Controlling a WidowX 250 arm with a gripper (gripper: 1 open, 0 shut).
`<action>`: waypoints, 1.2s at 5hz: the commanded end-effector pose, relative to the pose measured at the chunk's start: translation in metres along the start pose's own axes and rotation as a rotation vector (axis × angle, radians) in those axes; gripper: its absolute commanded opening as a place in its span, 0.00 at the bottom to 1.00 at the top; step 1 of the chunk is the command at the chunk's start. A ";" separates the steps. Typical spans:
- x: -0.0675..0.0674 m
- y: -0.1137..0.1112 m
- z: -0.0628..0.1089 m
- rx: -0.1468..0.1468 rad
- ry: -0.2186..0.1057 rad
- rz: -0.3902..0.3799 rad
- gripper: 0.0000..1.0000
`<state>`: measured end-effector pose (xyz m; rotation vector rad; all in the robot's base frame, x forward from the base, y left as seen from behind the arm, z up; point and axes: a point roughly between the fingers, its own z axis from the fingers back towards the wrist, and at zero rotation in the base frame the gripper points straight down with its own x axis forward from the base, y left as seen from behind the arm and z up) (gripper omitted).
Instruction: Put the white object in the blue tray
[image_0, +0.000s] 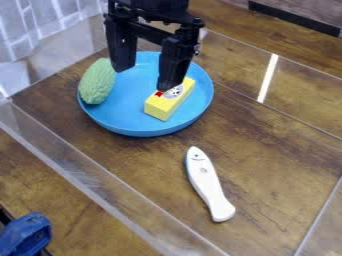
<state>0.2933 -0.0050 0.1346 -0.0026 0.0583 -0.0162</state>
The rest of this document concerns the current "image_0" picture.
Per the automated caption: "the yellow butter block toy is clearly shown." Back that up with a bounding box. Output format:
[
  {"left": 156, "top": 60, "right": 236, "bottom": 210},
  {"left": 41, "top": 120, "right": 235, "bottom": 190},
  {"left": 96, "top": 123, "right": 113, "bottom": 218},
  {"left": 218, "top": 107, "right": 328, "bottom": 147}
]
[{"left": 144, "top": 77, "right": 195, "bottom": 121}]

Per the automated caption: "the blue clamp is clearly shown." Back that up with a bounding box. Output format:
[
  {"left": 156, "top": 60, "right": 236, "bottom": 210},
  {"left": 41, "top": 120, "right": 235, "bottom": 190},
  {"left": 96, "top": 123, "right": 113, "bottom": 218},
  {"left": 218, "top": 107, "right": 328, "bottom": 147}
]
[{"left": 0, "top": 212, "right": 52, "bottom": 256}]

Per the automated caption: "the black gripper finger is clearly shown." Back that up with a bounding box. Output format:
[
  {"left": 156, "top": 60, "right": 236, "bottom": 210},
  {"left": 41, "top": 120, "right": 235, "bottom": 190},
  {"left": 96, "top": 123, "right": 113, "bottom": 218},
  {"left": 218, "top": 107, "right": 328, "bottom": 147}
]
[
  {"left": 104, "top": 15, "right": 137, "bottom": 72},
  {"left": 156, "top": 26, "right": 199, "bottom": 92}
]

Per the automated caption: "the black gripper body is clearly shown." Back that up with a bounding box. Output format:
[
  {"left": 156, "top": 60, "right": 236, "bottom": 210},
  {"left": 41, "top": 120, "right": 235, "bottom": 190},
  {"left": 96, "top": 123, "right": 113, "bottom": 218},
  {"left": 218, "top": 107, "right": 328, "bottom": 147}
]
[{"left": 105, "top": 0, "right": 204, "bottom": 38}]

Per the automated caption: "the blue round tray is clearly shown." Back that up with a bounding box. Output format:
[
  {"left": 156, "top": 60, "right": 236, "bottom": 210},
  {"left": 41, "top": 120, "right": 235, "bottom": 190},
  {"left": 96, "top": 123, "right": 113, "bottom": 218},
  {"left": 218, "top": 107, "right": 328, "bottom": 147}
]
[{"left": 77, "top": 51, "right": 214, "bottom": 137}]

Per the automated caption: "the clear acrylic barrier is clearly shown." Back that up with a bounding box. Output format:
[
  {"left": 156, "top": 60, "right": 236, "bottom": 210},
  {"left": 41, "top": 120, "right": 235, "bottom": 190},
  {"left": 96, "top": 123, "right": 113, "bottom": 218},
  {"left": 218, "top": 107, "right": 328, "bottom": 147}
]
[{"left": 0, "top": 20, "right": 342, "bottom": 256}]

